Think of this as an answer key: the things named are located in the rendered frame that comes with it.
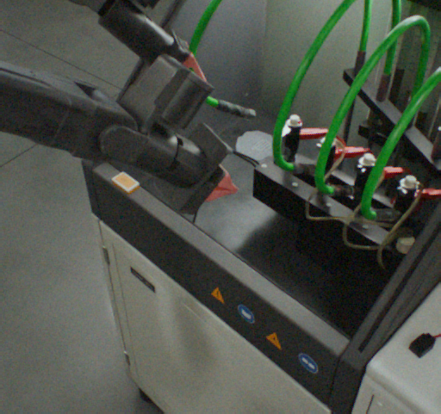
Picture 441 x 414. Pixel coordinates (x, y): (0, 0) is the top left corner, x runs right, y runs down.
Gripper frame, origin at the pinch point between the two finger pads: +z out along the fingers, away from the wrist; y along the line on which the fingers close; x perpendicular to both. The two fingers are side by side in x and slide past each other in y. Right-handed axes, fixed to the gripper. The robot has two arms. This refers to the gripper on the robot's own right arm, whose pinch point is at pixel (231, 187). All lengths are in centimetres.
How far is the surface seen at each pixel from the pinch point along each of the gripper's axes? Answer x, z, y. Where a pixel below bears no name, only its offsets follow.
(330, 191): -0.7, 19.5, 6.7
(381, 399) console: -25.5, 27.0, -11.7
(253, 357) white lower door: -2.2, 35.0, -27.6
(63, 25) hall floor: 285, 128, -38
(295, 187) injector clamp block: 13.3, 32.1, 1.6
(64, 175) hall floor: 153, 94, -75
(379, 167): -8.5, 12.0, 14.3
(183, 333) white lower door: 17, 41, -40
